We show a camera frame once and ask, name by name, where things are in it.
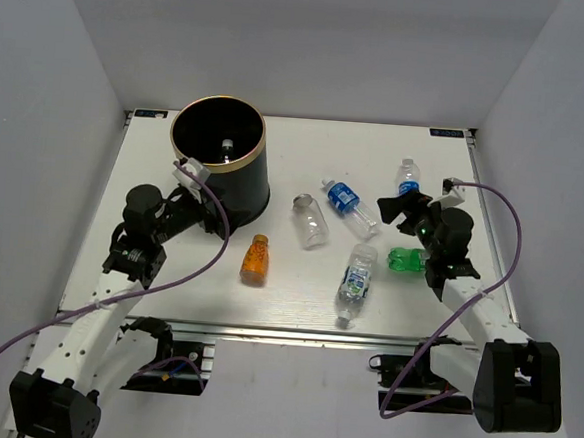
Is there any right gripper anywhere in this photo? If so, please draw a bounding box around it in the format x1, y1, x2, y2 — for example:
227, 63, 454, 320
375, 186, 452, 260

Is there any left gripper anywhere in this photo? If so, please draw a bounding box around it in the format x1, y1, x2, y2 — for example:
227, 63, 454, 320
152, 179, 252, 251

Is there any small blue label water bottle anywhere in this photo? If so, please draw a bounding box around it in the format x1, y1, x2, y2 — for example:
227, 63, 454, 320
396, 158, 421, 196

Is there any green plastic bottle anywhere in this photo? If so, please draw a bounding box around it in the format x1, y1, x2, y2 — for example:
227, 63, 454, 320
386, 247, 429, 273

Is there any white green label water bottle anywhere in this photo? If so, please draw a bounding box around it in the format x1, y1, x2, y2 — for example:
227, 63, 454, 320
335, 244, 378, 329

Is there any clear jar with metal lid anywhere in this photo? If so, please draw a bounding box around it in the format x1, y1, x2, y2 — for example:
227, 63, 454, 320
292, 194, 329, 250

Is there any orange plastic bottle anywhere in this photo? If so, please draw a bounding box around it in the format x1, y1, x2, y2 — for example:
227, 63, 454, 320
239, 234, 269, 287

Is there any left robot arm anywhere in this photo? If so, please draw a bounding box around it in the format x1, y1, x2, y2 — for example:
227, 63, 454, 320
9, 184, 212, 438

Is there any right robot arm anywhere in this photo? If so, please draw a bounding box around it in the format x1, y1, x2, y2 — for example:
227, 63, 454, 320
377, 190, 562, 433

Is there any bottle inside bin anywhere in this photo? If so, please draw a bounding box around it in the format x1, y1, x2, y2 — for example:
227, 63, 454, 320
220, 139, 235, 164

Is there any black bin with gold rim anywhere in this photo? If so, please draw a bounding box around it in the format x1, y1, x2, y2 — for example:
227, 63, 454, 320
170, 95, 271, 229

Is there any right blue table sticker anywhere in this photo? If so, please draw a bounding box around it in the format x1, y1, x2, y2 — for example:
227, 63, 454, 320
429, 127, 464, 139

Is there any blue table sticker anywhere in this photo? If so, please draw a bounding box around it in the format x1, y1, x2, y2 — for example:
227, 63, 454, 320
429, 127, 464, 139
134, 109, 168, 119

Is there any left blue table sticker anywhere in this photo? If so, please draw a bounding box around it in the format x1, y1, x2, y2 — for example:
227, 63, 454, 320
134, 109, 168, 119

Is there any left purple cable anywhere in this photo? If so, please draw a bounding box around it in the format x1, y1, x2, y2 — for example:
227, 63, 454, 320
0, 145, 237, 438

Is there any purple cable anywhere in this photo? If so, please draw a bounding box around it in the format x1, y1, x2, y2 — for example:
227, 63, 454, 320
378, 173, 526, 429
0, 145, 237, 438

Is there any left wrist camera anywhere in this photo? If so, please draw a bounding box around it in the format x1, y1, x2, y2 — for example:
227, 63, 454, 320
172, 158, 211, 189

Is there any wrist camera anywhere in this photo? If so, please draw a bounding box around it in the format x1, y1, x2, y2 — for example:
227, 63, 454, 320
172, 158, 211, 189
429, 177, 466, 210

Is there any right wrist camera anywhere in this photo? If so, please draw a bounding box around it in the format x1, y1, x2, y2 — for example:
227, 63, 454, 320
429, 177, 466, 210

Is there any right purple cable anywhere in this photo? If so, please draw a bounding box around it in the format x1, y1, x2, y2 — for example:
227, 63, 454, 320
378, 173, 526, 429

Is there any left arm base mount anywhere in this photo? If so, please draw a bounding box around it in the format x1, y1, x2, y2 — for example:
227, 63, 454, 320
117, 318, 215, 397

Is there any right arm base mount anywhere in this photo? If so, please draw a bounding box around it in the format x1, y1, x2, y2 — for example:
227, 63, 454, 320
368, 337, 480, 418

